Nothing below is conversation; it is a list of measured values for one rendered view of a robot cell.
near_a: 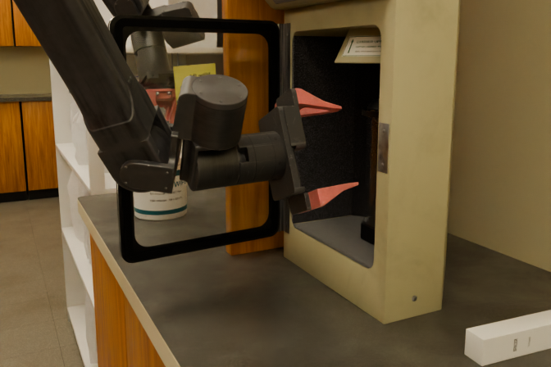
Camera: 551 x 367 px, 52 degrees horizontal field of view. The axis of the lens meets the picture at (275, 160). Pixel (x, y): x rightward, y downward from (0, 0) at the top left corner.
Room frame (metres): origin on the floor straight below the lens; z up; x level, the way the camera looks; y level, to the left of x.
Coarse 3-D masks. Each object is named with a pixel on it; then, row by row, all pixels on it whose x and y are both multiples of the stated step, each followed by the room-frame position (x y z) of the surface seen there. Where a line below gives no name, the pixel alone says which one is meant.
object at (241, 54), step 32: (160, 32) 0.91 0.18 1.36; (192, 32) 0.94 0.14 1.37; (128, 64) 0.88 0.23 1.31; (160, 64) 0.91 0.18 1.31; (192, 64) 0.94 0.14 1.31; (224, 64) 0.97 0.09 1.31; (256, 64) 1.00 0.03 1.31; (160, 96) 0.91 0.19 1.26; (256, 96) 1.00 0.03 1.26; (256, 128) 1.00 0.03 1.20; (192, 192) 0.94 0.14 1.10; (224, 192) 0.97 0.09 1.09; (256, 192) 1.00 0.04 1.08; (160, 224) 0.90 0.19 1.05; (192, 224) 0.94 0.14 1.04; (224, 224) 0.97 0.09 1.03; (256, 224) 1.00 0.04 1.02
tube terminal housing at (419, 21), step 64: (384, 0) 0.78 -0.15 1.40; (448, 0) 0.80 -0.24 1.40; (384, 64) 0.78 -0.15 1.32; (448, 64) 0.80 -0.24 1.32; (448, 128) 0.81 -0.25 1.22; (384, 192) 0.77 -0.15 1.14; (448, 192) 0.81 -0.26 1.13; (320, 256) 0.92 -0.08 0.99; (384, 256) 0.77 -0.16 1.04; (384, 320) 0.76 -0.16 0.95
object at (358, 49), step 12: (348, 36) 0.91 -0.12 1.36; (360, 36) 0.88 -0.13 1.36; (372, 36) 0.87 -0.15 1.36; (348, 48) 0.89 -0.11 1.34; (360, 48) 0.87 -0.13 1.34; (372, 48) 0.86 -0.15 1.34; (336, 60) 0.92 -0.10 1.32; (348, 60) 0.88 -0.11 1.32; (360, 60) 0.86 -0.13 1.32; (372, 60) 0.85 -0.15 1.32
